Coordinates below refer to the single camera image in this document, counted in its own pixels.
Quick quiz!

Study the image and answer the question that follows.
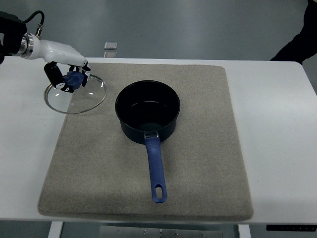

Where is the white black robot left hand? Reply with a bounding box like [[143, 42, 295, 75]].
[[18, 33, 91, 93]]

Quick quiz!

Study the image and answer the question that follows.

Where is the glass lid with blue knob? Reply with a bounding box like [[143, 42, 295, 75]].
[[44, 74, 107, 114]]

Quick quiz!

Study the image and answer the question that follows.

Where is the dark pot with blue handle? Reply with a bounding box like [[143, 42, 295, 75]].
[[115, 80, 180, 203]]

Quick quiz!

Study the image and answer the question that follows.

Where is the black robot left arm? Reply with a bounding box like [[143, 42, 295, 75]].
[[0, 10, 45, 63]]

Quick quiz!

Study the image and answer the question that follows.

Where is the lower metal floor plate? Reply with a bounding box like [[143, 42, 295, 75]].
[[104, 51, 117, 58]]

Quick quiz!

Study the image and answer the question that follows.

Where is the metal floor plate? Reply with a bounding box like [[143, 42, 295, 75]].
[[104, 51, 117, 58], [104, 42, 118, 50]]

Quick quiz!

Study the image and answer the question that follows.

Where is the upper metal floor plate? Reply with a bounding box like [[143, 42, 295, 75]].
[[104, 42, 118, 50]]

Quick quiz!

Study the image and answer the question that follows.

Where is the beige fabric mat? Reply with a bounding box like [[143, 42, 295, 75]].
[[38, 63, 253, 221]]

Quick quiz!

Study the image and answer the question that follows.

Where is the white left table leg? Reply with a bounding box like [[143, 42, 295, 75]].
[[48, 221, 64, 238]]

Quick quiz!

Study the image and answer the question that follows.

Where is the white table leg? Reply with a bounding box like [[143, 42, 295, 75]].
[[48, 221, 64, 238], [238, 225, 251, 238]]

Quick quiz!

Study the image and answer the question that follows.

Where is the metal table crossbar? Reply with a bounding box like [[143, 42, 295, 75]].
[[99, 226, 223, 238]]

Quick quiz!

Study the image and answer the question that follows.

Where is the person in black clothing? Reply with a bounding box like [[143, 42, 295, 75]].
[[271, 0, 317, 65]]

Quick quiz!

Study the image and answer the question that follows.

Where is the white right table leg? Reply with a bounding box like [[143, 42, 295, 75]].
[[238, 225, 251, 238]]

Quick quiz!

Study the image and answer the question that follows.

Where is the black table control panel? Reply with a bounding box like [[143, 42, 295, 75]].
[[266, 225, 317, 232]]

